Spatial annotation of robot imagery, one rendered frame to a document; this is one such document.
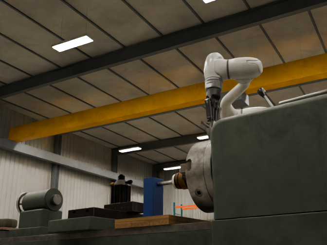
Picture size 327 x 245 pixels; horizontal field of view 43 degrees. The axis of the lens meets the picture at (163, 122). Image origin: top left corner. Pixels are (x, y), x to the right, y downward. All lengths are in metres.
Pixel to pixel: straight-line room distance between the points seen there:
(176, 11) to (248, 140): 10.81
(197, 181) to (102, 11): 10.82
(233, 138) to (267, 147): 0.14
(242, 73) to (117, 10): 10.29
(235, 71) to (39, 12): 10.91
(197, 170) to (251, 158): 0.28
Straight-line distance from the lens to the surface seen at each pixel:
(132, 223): 1.86
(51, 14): 12.72
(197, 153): 1.75
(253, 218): 1.50
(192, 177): 1.72
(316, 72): 12.86
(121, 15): 12.43
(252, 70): 2.11
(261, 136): 1.54
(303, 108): 1.51
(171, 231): 1.74
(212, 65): 2.14
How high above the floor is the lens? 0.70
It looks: 19 degrees up
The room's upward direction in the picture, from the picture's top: straight up
